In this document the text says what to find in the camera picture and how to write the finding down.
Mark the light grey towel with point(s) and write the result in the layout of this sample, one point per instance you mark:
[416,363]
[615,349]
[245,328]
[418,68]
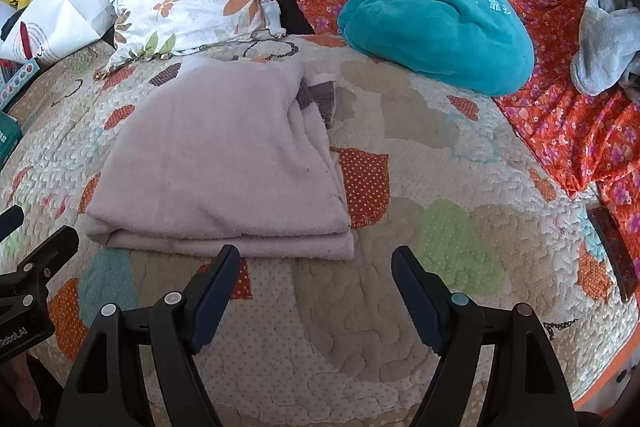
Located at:
[600,47]

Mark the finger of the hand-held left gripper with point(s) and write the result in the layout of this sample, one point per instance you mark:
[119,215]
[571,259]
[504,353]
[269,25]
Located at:
[45,252]
[12,219]

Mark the patchwork quilt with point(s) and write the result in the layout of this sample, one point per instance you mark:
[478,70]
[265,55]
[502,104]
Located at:
[425,157]

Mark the pale pink garment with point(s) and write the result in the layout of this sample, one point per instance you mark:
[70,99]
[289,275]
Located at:
[210,157]

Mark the green box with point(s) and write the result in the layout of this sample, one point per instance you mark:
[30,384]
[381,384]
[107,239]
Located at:
[7,137]

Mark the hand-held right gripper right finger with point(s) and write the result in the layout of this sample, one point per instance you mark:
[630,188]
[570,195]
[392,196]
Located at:
[415,287]

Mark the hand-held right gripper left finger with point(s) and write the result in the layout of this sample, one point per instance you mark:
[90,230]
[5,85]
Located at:
[220,287]

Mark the white paper bag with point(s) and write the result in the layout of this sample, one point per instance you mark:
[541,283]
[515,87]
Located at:
[60,17]

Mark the teal plush pillow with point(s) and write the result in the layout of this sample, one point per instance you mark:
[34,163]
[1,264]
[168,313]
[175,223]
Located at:
[440,27]

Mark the colourful dotted box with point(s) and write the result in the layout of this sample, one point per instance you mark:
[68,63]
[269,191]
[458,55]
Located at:
[17,82]

